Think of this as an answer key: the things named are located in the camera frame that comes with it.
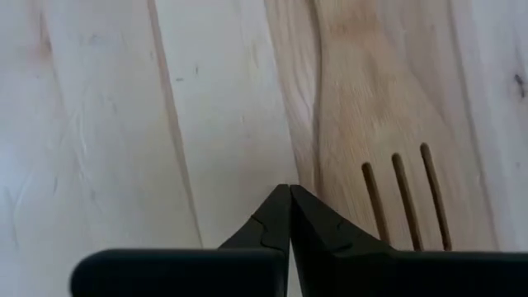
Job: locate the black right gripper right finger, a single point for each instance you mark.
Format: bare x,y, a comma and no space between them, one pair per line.
392,276

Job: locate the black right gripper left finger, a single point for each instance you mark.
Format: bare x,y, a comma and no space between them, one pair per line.
206,272

